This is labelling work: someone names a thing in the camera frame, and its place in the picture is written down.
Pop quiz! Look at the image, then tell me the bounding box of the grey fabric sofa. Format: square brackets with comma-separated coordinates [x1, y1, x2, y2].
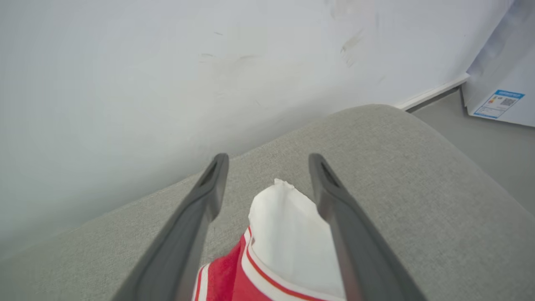
[0, 105, 535, 301]

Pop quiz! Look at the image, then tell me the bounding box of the white baseboard strip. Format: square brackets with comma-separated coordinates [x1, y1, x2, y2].
[395, 73, 471, 111]

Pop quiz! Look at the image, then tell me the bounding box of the blue white energy label sticker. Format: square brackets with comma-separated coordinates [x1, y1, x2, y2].
[474, 90, 525, 120]

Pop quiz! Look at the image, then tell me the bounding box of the red and white garment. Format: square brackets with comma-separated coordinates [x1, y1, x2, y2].
[192, 179, 347, 301]

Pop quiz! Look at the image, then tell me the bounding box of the white appliance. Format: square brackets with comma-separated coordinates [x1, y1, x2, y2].
[462, 0, 535, 128]

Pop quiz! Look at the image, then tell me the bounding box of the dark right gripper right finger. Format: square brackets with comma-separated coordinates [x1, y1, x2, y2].
[308, 154, 427, 301]

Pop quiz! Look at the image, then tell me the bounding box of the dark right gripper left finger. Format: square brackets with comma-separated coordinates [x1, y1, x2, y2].
[113, 154, 229, 301]

